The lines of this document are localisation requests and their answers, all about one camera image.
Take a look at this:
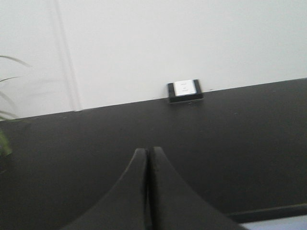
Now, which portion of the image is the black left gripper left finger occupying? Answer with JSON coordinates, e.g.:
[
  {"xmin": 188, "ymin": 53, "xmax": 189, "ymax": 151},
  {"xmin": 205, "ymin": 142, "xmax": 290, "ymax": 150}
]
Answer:
[{"xmin": 62, "ymin": 149, "xmax": 147, "ymax": 230}]

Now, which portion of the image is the black and white power socket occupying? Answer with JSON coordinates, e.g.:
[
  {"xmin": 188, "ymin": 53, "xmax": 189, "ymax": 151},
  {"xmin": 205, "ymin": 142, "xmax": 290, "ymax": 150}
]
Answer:
[{"xmin": 167, "ymin": 79, "xmax": 203, "ymax": 104}]

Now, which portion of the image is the green potted spider plant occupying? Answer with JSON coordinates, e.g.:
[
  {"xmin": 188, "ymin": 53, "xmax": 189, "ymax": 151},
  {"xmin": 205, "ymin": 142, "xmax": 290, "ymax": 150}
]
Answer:
[{"xmin": 0, "ymin": 55, "xmax": 32, "ymax": 156}]

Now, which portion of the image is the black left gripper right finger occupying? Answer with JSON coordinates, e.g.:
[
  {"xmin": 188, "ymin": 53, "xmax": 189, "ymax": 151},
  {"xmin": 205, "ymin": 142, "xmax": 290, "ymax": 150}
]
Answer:
[{"xmin": 148, "ymin": 147, "xmax": 243, "ymax": 230}]

